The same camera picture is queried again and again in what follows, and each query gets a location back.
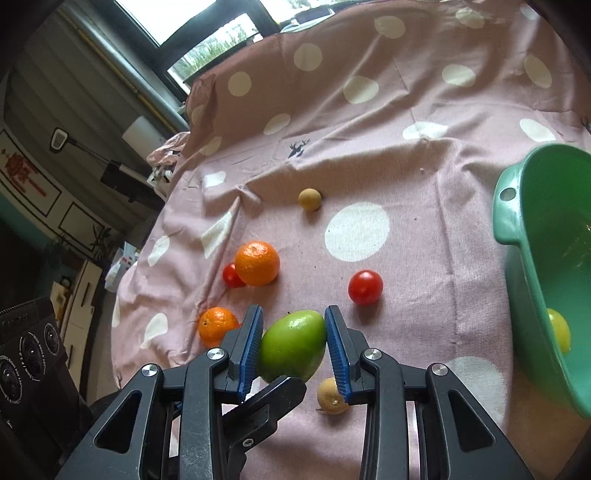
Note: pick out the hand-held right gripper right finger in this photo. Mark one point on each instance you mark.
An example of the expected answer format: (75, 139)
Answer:
(339, 364)

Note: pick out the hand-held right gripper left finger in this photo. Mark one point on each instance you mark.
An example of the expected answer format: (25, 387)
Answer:
(247, 364)

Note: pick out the green jujube fruit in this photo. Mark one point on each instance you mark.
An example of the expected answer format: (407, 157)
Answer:
(291, 346)

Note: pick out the small orange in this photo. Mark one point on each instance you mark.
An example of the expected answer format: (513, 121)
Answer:
(216, 325)

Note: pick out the large orange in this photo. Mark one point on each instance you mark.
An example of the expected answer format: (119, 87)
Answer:
(257, 270)

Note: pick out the green plastic basin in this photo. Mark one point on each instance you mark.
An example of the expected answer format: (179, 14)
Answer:
(531, 286)

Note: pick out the tan longan fruit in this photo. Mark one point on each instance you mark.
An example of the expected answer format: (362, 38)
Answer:
(328, 397)
(309, 199)

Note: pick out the small red cherry tomato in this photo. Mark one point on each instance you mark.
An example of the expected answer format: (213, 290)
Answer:
(231, 276)

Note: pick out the pink polka dot blanket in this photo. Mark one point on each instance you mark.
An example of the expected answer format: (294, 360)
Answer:
(392, 161)

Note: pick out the black speaker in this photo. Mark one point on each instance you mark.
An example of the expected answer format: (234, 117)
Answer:
(27, 369)

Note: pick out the yellow-green jujube fruit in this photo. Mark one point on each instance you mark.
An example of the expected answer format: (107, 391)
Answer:
(559, 330)

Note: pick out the crumpled pink cloth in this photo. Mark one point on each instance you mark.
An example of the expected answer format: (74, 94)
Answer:
(166, 154)

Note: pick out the black stand with lamp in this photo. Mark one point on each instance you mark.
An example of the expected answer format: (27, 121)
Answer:
(113, 173)

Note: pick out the wall poster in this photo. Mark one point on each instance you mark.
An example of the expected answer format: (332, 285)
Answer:
(23, 177)

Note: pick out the window with black frame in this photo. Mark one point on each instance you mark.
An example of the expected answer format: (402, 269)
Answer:
(217, 32)

